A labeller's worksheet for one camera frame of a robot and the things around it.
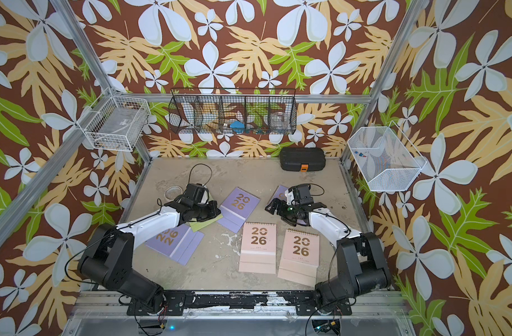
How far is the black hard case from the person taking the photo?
1.13m

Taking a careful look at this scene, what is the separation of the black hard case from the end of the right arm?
0.36m

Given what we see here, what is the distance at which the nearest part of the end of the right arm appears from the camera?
2.18 ft
